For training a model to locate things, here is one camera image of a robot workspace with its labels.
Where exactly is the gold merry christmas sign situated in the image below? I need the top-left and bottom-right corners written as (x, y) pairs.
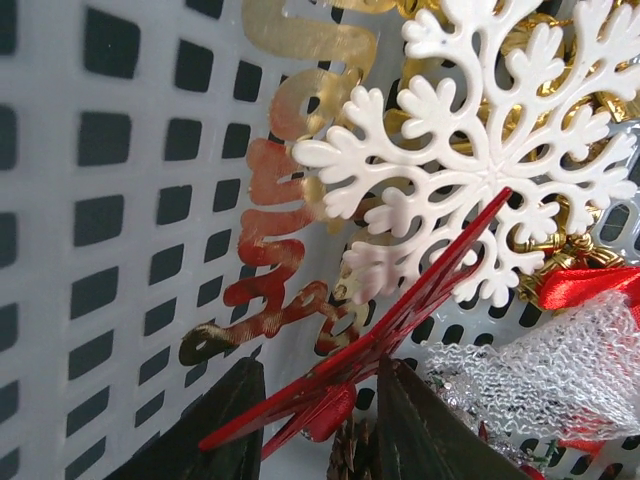
top-left (179, 1), bottom-right (377, 366)

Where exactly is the white mesh ornament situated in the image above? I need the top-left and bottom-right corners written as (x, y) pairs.
top-left (417, 290), bottom-right (639, 442)

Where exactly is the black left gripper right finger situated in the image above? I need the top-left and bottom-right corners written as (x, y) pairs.
top-left (377, 357), bottom-right (528, 480)

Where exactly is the white perforated plastic basket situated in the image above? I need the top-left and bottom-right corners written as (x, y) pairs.
top-left (0, 0), bottom-right (640, 480)

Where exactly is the brown pine cone ornament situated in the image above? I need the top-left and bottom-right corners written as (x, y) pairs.
top-left (326, 416), bottom-right (372, 480)

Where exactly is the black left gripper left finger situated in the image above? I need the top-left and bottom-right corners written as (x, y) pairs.
top-left (109, 357), bottom-right (264, 480)

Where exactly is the white snowflake ornament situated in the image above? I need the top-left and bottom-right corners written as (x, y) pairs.
top-left (292, 1), bottom-right (639, 306)

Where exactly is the gold bell ornament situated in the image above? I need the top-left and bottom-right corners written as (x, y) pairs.
top-left (389, 0), bottom-right (640, 304)

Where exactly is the red star ornament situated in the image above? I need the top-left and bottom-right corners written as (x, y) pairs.
top-left (198, 187), bottom-right (512, 459)

